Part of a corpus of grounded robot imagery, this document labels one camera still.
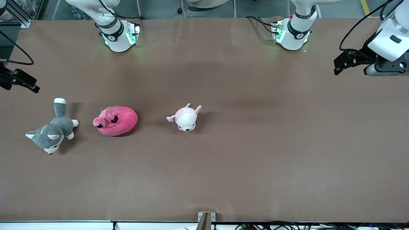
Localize round hot pink plush toy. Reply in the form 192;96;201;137
93;106;138;137

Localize grey white husky plush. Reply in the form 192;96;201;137
26;98;80;155

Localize person's plaid trouser legs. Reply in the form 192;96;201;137
70;6;91;20

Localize beige office chair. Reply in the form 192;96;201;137
177;0;237;18

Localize small pale pink plush dog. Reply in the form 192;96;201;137
166;103;202;132

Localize brown table cover sheet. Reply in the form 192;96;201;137
0;18;409;223

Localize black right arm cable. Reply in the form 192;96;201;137
0;30;34;65

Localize aluminium frame profile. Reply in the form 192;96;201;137
6;0;31;28

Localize black base power cable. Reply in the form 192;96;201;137
245;16;278;34

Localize white table edge rail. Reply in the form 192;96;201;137
0;220;199;230

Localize black cable bundle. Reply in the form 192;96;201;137
235;221;409;230

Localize metal bracket with brown strip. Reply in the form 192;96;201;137
198;212;216;230

